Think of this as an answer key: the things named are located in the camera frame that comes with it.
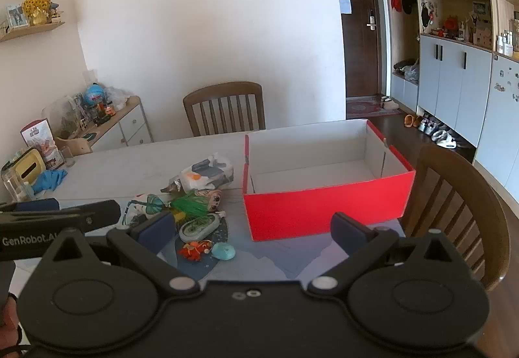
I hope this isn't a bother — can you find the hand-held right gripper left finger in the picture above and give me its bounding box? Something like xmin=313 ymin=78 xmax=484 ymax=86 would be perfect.
xmin=41 ymin=212 xmax=200 ymax=298

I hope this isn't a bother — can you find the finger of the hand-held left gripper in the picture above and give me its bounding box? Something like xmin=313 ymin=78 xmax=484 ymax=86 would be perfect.
xmin=61 ymin=200 xmax=121 ymax=229
xmin=0 ymin=198 xmax=60 ymax=213

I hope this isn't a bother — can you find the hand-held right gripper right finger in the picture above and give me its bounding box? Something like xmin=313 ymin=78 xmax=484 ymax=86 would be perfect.
xmin=308 ymin=212 xmax=471 ymax=297

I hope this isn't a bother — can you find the teal cartoon toy packet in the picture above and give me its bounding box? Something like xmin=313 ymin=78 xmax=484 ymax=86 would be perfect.
xmin=124 ymin=193 xmax=167 ymax=227

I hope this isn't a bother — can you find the red cardboard box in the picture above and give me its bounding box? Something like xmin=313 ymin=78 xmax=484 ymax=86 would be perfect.
xmin=242 ymin=118 xmax=416 ymax=242

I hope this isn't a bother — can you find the green feather toy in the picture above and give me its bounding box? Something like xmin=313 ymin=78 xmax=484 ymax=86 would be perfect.
xmin=162 ymin=193 xmax=210 ymax=221

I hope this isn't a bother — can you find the small red orange toy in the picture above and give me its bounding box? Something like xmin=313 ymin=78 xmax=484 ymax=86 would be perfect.
xmin=177 ymin=241 xmax=212 ymax=261

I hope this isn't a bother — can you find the dark item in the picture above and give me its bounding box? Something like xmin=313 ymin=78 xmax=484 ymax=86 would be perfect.
xmin=161 ymin=177 xmax=191 ymax=195

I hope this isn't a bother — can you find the small cartoon doll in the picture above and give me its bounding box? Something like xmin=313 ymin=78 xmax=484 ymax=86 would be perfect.
xmin=194 ymin=188 xmax=223 ymax=213

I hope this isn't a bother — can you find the light blue round toy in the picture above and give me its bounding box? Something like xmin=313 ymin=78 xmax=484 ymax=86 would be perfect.
xmin=211 ymin=242 xmax=236 ymax=261

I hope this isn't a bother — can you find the white plastic bag with packet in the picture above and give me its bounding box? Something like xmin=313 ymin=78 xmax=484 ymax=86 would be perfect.
xmin=178 ymin=153 xmax=236 ymax=192

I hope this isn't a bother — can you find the person's left hand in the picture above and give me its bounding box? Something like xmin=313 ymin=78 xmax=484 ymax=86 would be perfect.
xmin=0 ymin=296 xmax=20 ymax=347

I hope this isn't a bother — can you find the blue cloth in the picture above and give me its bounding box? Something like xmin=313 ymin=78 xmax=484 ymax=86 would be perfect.
xmin=31 ymin=169 xmax=69 ymax=195

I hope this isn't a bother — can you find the clear glass jar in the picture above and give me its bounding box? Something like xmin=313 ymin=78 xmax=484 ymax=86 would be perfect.
xmin=0 ymin=169 xmax=26 ymax=203

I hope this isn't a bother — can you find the yellow tissue box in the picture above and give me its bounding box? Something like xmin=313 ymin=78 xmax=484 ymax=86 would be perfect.
xmin=11 ymin=149 xmax=46 ymax=185

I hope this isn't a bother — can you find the red and white paper packet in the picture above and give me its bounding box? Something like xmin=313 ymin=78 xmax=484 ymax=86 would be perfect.
xmin=20 ymin=118 xmax=64 ymax=171

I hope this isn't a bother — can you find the small wooden stool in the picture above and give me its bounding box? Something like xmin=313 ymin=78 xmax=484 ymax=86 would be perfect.
xmin=54 ymin=136 xmax=92 ymax=156

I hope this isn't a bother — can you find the blue patterned table mat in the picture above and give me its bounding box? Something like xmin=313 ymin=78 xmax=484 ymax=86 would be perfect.
xmin=160 ymin=216 xmax=403 ymax=282

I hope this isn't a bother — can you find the white and wood sideboard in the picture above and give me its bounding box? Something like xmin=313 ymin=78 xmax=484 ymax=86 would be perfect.
xmin=86 ymin=95 xmax=154 ymax=152

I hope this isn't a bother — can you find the clear plastic toy package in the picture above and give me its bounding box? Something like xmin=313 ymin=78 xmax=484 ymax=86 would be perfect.
xmin=42 ymin=94 xmax=88 ymax=140

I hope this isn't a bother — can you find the brown wooden slat-back chair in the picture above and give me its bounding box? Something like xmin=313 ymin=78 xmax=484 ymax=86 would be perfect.
xmin=404 ymin=144 xmax=512 ymax=294
xmin=183 ymin=81 xmax=267 ymax=138

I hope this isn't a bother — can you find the blue globe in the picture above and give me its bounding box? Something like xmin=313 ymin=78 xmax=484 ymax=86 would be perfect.
xmin=83 ymin=83 xmax=106 ymax=106

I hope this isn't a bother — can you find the crumpled clear plastic bag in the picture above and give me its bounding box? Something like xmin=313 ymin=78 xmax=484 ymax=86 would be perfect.
xmin=103 ymin=86 xmax=133 ymax=108

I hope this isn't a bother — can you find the red patterned rug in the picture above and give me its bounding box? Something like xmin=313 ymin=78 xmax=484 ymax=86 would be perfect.
xmin=346 ymin=97 xmax=403 ymax=119

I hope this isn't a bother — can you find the row of white sneakers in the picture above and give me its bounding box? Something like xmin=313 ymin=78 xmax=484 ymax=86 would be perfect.
xmin=417 ymin=118 xmax=459 ymax=150

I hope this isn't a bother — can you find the dark brown door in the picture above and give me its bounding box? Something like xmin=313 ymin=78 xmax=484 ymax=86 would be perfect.
xmin=330 ymin=0 xmax=388 ymax=101

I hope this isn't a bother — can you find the pale blue stickered cabinet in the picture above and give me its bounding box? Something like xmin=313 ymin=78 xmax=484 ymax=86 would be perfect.
xmin=472 ymin=55 xmax=519 ymax=197

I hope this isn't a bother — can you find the gold ornament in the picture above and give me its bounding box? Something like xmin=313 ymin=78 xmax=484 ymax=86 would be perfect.
xmin=22 ymin=0 xmax=54 ymax=26

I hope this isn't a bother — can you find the small cardboard box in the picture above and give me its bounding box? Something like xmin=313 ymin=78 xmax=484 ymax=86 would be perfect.
xmin=472 ymin=27 xmax=494 ymax=50

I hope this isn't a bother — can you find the black cable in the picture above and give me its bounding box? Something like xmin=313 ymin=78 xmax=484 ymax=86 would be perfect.
xmin=0 ymin=326 xmax=31 ymax=355

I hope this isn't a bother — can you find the wooden wall shelf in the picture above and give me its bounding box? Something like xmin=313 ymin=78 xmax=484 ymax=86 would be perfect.
xmin=0 ymin=21 xmax=66 ymax=43

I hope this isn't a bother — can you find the grey and wood wall cabinet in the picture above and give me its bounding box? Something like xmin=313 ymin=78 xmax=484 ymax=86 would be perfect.
xmin=376 ymin=0 xmax=519 ymax=140

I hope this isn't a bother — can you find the small photo frame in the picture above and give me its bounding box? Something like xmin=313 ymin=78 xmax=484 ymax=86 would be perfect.
xmin=6 ymin=4 xmax=29 ymax=28

